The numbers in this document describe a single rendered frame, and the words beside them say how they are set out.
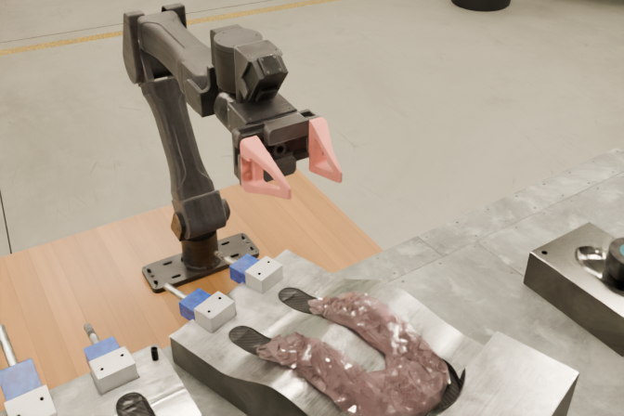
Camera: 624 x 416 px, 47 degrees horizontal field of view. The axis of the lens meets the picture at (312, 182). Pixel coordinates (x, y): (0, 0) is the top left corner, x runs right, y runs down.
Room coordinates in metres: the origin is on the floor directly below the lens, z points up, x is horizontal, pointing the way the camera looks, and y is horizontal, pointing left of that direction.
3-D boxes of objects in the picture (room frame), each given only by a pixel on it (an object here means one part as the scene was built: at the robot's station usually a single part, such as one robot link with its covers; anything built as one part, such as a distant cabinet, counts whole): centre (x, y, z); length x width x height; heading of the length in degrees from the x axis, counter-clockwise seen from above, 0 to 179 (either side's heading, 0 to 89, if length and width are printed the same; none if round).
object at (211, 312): (0.81, 0.18, 0.85); 0.13 x 0.05 x 0.05; 51
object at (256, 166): (0.67, 0.03, 1.19); 0.09 x 0.07 x 0.07; 30
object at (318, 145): (0.68, 0.00, 1.19); 0.09 x 0.07 x 0.07; 30
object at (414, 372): (0.68, -0.06, 0.90); 0.26 x 0.18 x 0.08; 51
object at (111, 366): (0.68, 0.28, 0.89); 0.13 x 0.05 x 0.05; 34
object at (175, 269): (0.97, 0.19, 0.84); 0.20 x 0.07 x 0.08; 120
